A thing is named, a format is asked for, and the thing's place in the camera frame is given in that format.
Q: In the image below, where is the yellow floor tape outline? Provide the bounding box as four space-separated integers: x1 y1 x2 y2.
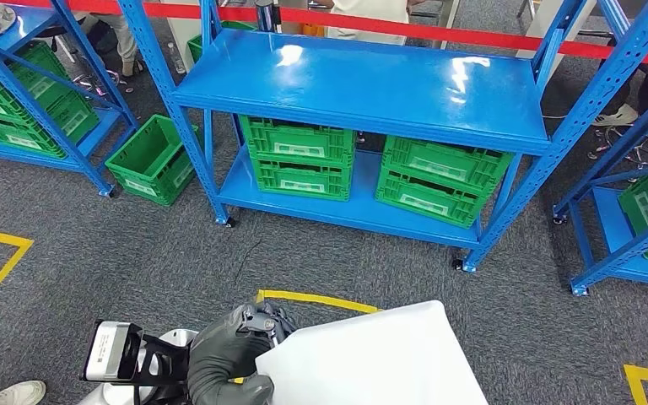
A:
0 226 35 326

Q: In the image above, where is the black camera bracket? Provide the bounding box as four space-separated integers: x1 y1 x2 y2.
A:
125 329 192 388

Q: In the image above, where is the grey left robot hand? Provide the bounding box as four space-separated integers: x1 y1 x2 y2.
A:
187 303 297 405

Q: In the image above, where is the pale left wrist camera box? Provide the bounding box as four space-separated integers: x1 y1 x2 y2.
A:
84 321 145 383

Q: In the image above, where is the black chrome barrier post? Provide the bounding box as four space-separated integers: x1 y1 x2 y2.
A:
255 0 282 33

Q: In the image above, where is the blue metal shelf rack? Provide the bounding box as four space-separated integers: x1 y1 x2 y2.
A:
116 0 648 274
0 0 141 197
553 75 648 296

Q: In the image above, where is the white curved plastic part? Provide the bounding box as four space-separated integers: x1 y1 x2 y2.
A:
254 300 490 405

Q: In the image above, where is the clear plastic bottle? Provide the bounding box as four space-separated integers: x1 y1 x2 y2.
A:
167 41 187 75

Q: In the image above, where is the red barrier belt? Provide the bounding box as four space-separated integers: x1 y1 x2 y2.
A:
0 0 648 67

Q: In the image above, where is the chrome stool base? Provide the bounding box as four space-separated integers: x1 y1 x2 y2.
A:
587 125 648 169
72 69 132 96

